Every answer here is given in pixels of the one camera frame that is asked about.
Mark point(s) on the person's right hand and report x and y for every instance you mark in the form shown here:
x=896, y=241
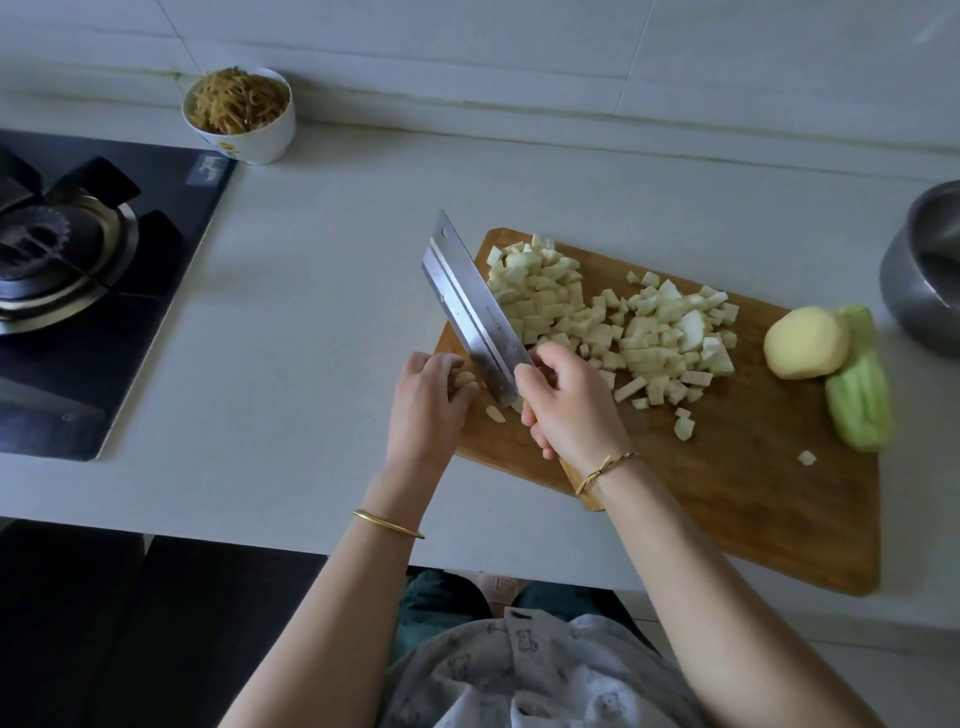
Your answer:
x=578, y=413

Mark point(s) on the person's left hand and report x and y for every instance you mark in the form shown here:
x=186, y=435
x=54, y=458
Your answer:
x=428, y=420

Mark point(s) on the pile of garlic cloves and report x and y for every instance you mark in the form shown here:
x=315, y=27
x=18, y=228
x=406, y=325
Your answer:
x=492, y=408

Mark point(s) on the pile of white diced vegetable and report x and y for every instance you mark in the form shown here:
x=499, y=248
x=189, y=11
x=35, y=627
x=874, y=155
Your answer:
x=660, y=338

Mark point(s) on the peeled yellow potato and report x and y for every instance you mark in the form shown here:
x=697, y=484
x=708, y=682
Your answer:
x=806, y=342

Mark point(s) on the peeled green cucumber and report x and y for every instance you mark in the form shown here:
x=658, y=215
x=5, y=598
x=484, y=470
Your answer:
x=861, y=398

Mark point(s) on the person's left forearm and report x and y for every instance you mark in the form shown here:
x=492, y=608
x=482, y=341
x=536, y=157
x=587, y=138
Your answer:
x=323, y=630

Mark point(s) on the person's right forearm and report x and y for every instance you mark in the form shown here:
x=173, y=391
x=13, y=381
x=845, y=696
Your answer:
x=728, y=615

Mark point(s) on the person's right foot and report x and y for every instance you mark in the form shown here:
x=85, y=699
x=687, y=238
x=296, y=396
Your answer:
x=503, y=588

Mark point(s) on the gold bangle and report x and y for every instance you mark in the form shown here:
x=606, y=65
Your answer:
x=387, y=522

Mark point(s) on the dark green trousers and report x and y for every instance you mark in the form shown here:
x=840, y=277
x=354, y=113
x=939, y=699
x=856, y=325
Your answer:
x=428, y=600

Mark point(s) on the wooden cutting board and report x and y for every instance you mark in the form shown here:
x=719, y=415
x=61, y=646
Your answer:
x=750, y=510

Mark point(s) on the white patterned garment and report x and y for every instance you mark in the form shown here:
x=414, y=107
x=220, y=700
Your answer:
x=525, y=675

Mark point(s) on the black gas stove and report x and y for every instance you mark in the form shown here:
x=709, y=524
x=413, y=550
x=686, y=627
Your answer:
x=105, y=360

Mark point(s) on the white bowl of noodles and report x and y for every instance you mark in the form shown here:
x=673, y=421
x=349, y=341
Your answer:
x=237, y=113

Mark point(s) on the deep stainless steel bowl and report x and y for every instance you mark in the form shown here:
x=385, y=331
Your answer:
x=927, y=270

